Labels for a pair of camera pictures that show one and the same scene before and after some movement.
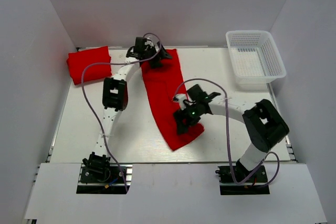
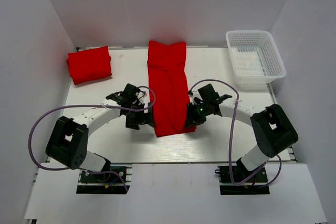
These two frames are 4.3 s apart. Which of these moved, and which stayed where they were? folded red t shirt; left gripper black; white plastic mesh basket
Moved: left gripper black
Stayed: white plastic mesh basket; folded red t shirt
